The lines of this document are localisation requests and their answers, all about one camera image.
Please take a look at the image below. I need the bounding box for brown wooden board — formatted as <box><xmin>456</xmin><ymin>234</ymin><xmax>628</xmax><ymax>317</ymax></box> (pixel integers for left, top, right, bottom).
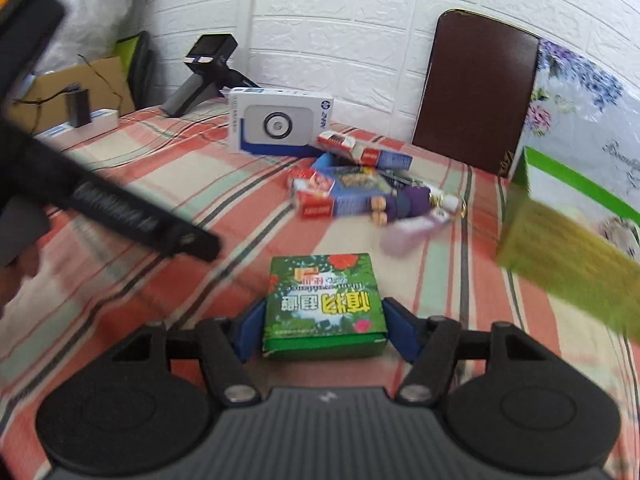
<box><xmin>411</xmin><ymin>9</ymin><xmax>543</xmax><ymax>179</ymax></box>

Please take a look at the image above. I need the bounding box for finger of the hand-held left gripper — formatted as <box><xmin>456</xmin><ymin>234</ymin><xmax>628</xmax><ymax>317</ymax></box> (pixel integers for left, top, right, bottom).
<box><xmin>159</xmin><ymin>220</ymin><xmax>222</xmax><ymax>263</ymax></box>

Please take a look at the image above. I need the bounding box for red card box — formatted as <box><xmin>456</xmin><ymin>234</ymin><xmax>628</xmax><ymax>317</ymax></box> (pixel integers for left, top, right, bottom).
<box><xmin>287</xmin><ymin>168</ymin><xmax>337</xmax><ymax>197</ymax></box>

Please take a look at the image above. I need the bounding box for small black device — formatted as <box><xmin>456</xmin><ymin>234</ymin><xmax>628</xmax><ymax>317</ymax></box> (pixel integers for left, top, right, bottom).
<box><xmin>67</xmin><ymin>87</ymin><xmax>92</xmax><ymax>129</ymax></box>

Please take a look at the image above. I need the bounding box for blue box with colourful print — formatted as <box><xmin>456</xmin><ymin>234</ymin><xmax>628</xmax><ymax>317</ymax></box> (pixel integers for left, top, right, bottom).
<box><xmin>314</xmin><ymin>154</ymin><xmax>401</xmax><ymax>203</ymax></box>

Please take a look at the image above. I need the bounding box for purple doll keychain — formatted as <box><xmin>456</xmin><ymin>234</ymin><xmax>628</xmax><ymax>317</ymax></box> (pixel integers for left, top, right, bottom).
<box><xmin>370</xmin><ymin>186</ymin><xmax>468</xmax><ymax>227</ymax></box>

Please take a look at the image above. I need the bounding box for flat white and blue box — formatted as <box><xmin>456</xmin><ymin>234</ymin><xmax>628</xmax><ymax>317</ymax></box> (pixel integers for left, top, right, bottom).
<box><xmin>35</xmin><ymin>108</ymin><xmax>122</xmax><ymax>142</ymax></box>

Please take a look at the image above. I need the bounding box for green carton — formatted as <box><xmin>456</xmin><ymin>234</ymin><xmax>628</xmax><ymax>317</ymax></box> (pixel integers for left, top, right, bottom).
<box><xmin>495</xmin><ymin>147</ymin><xmax>640</xmax><ymax>346</ymax></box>

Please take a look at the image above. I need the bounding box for clear plastic bag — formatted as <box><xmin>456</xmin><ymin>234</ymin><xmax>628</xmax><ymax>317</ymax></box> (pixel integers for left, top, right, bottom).
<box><xmin>32</xmin><ymin>0</ymin><xmax>138</xmax><ymax>77</ymax></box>

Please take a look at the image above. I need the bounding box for small red and white box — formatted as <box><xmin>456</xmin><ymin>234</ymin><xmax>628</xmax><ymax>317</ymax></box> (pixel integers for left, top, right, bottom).
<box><xmin>318</xmin><ymin>130</ymin><xmax>360</xmax><ymax>162</ymax></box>

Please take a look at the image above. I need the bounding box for lavender plastic object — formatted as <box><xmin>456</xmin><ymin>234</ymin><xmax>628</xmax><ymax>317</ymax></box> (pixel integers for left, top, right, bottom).
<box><xmin>379</xmin><ymin>212</ymin><xmax>443</xmax><ymax>257</ymax></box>

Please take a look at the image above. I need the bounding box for spare hand-held gripper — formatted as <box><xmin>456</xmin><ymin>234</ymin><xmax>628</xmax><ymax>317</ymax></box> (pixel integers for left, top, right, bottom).
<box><xmin>162</xmin><ymin>34</ymin><xmax>261</xmax><ymax>117</ymax></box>

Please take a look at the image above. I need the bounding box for green and black bag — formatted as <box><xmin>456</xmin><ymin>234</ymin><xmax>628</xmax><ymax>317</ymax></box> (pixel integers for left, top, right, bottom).
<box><xmin>112</xmin><ymin>30</ymin><xmax>157</xmax><ymax>111</ymax></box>

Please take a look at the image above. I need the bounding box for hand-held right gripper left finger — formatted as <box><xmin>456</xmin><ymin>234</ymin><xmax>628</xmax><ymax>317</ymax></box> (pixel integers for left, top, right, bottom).
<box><xmin>111</xmin><ymin>299</ymin><xmax>268</xmax><ymax>407</ymax></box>

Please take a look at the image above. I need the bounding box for green floral printed box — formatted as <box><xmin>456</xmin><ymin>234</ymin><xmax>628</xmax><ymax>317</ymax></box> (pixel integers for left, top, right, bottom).
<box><xmin>262</xmin><ymin>253</ymin><xmax>388</xmax><ymax>359</ymax></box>

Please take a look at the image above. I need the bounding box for plaid blanket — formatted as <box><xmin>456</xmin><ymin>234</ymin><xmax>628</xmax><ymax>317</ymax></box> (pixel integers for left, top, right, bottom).
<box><xmin>0</xmin><ymin>105</ymin><xmax>640</xmax><ymax>480</ymax></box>

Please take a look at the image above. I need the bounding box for cardboard box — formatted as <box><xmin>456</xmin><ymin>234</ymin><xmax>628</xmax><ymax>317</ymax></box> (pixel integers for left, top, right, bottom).
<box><xmin>10</xmin><ymin>55</ymin><xmax>137</xmax><ymax>137</ymax></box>

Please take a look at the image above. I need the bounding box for long blue and red box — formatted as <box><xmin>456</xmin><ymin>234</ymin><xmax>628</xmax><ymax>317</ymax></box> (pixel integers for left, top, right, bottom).
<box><xmin>294</xmin><ymin>191</ymin><xmax>377</xmax><ymax>220</ymax></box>
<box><xmin>361</xmin><ymin>147</ymin><xmax>414</xmax><ymax>172</ymax></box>

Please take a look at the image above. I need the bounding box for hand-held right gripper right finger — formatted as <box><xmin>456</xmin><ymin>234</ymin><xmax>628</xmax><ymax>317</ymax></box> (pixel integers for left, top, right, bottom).
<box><xmin>382</xmin><ymin>297</ymin><xmax>548</xmax><ymax>406</ymax></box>

